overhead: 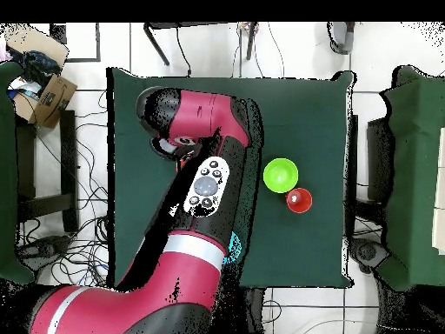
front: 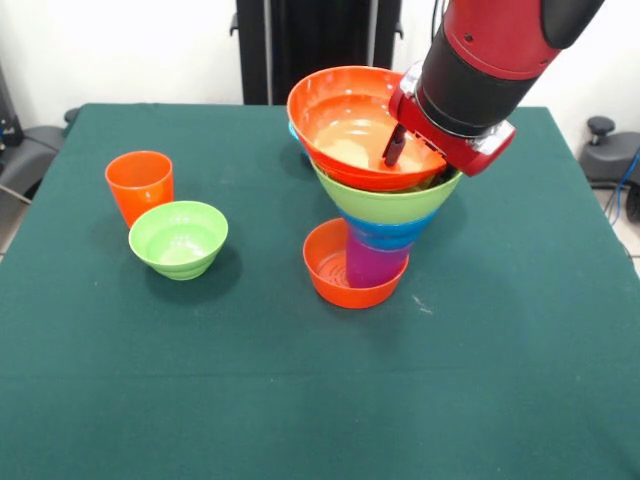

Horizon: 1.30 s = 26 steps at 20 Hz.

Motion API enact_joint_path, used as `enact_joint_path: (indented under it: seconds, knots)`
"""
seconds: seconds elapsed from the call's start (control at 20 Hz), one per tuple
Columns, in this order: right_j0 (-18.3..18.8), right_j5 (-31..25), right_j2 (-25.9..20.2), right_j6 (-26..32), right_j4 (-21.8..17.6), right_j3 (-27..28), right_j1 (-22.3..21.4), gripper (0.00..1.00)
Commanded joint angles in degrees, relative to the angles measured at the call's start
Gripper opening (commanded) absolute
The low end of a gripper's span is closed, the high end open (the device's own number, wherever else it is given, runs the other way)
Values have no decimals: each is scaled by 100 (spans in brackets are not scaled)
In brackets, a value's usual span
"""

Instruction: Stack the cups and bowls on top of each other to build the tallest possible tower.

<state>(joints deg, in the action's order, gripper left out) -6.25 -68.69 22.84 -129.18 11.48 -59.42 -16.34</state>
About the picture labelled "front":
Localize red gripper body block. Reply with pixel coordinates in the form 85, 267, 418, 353
388, 60, 517, 178

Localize small orange bowl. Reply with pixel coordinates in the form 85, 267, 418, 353
302, 217, 411, 310

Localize large green bowl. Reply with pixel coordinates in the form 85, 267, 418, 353
309, 158, 464, 225

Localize blue cable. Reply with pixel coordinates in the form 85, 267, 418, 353
604, 149, 640, 224

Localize small turquoise bowl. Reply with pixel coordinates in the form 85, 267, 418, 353
288, 119, 306, 157

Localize dark blue bowl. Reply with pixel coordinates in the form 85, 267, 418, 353
339, 212, 435, 252

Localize orange cup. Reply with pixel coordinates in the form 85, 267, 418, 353
104, 150, 176, 229

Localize grey pedestal leg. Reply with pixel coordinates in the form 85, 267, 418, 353
0, 124, 69, 201
579, 116, 640, 186

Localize purple cup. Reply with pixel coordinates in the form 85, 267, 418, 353
345, 233, 411, 290

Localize dark green tablecloth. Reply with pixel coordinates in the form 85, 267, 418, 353
0, 102, 640, 480

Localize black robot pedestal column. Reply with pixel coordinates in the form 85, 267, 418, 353
229, 0, 404, 106

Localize small green bowl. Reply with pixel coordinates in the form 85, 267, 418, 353
128, 200, 230, 281

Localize black hanging cables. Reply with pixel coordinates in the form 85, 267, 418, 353
429, 0, 449, 46

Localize large orange bowl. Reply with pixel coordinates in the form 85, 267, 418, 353
285, 65, 450, 192

